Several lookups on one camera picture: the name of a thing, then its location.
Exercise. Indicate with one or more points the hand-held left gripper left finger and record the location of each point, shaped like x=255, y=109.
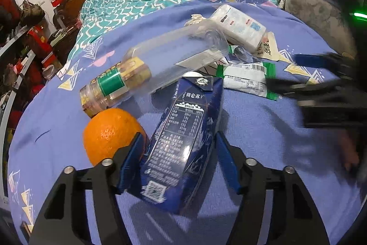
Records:
x=133, y=160

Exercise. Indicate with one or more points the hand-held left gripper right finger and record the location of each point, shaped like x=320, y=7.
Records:
x=228, y=164

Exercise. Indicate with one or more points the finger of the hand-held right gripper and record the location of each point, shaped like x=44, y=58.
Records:
x=286, y=87
x=309, y=60

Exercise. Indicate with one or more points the orange fruit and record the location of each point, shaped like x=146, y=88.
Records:
x=109, y=133

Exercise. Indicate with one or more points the green and white wrapper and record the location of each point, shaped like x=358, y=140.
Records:
x=243, y=78

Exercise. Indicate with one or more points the dark blue milk carton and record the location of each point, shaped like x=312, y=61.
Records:
x=177, y=147

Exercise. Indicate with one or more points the white tissue pack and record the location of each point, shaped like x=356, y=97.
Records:
x=240, y=24

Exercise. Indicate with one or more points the clear green-label plastic bottle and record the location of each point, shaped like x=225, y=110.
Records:
x=114, y=84

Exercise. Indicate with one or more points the person's right hand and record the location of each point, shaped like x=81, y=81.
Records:
x=350, y=151

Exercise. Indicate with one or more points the beige printed packet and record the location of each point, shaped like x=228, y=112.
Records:
x=270, y=49

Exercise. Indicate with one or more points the crumpled clear plastic wrap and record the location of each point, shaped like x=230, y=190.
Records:
x=240, y=53

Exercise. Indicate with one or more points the crumpled beige paper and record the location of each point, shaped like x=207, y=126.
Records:
x=196, y=20

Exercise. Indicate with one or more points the metal storage rack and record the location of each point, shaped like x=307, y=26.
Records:
x=13, y=84

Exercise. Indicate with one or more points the red gift box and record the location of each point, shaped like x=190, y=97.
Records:
x=38, y=37

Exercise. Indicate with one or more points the dark bag on rack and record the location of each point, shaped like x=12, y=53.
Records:
x=31, y=12

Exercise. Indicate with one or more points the red clothing pile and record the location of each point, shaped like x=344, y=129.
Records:
x=7, y=11

